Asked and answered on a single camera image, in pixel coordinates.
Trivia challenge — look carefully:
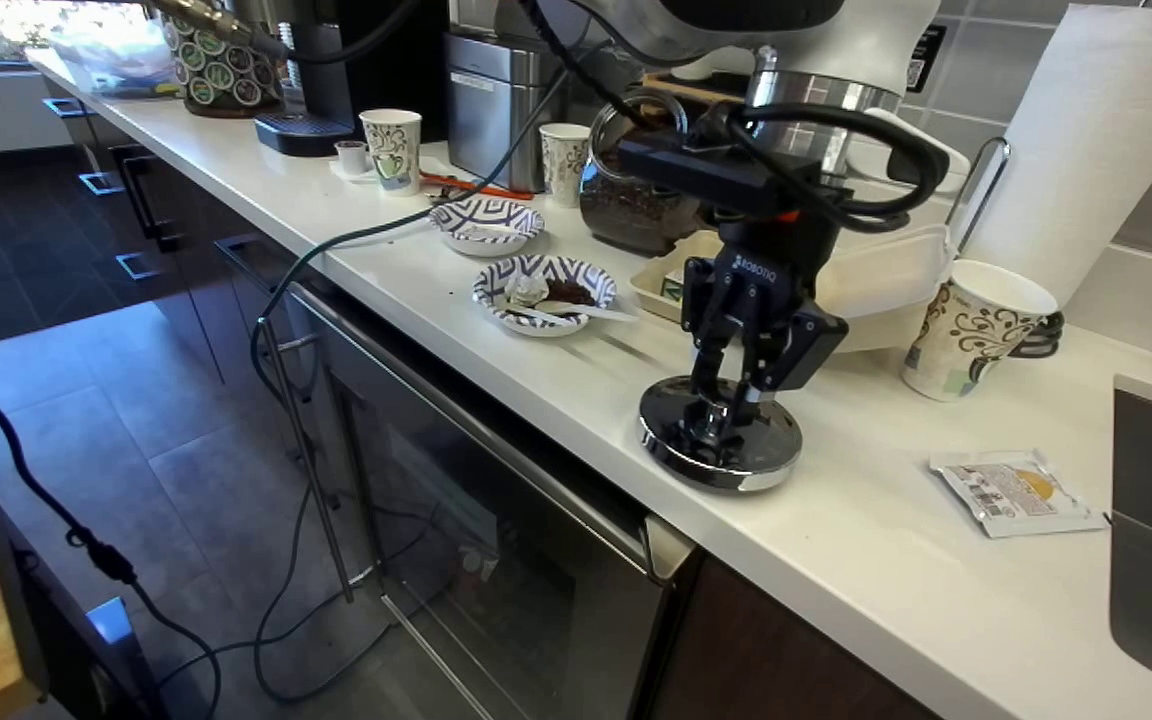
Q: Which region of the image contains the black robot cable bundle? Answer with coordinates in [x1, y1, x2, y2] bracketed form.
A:
[520, 0, 954, 236]

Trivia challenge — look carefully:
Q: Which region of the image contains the white paper towel roll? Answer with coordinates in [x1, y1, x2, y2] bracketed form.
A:
[960, 4, 1152, 313]

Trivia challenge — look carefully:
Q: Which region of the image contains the thick black floor cable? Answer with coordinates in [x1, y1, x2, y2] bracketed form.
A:
[0, 350, 229, 720]

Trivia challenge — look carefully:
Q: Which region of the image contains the large patterned paper cup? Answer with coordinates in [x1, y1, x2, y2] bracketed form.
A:
[901, 254, 1062, 409]

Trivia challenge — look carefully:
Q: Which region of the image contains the blue white patterned bowl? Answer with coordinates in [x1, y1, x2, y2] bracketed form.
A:
[427, 193, 548, 264]

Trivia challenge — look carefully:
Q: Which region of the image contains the wire coffee pod carousel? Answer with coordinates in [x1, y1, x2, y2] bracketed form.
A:
[151, 0, 288, 120]

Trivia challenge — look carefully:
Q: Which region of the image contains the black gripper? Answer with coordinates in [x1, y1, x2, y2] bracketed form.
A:
[674, 209, 854, 420]

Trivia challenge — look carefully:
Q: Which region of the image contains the metal paper towel holder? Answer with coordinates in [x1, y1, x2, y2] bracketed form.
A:
[945, 132, 1068, 362]

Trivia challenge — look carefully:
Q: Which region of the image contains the black silver Keurig coffee machine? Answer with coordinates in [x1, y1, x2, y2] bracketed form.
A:
[251, 0, 452, 158]

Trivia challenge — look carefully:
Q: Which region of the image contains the clear plastic bag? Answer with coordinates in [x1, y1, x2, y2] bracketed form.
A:
[46, 12, 184, 98]

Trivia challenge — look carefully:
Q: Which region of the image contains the long thin power cable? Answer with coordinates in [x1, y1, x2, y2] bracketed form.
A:
[151, 51, 580, 708]

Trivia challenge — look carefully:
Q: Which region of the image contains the beige cutting board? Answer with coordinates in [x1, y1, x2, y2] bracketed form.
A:
[627, 182, 972, 359]

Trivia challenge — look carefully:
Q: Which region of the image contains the round glass jar lid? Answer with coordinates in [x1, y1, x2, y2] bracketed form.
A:
[635, 372, 806, 494]

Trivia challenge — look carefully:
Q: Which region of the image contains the red orange small utensil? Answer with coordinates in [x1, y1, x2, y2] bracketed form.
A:
[417, 167, 538, 202]

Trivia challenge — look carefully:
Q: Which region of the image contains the glass kettle with dark lid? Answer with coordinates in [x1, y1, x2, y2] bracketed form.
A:
[575, 96, 738, 261]

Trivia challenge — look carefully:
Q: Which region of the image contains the dark glossy dishwasher front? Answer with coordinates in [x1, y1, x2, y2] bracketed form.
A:
[288, 274, 700, 720]

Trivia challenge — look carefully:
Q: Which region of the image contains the flat printed sachet packet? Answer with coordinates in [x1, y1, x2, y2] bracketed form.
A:
[926, 447, 1110, 543]

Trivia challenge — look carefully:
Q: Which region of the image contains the black wall sign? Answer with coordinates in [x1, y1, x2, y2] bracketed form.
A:
[909, 20, 951, 96]

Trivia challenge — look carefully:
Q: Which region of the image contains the stainless steel countertop bin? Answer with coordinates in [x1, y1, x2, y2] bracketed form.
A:
[444, 32, 568, 195]

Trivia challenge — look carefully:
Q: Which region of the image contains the patterned plate with food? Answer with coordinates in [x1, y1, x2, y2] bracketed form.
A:
[473, 253, 622, 341]

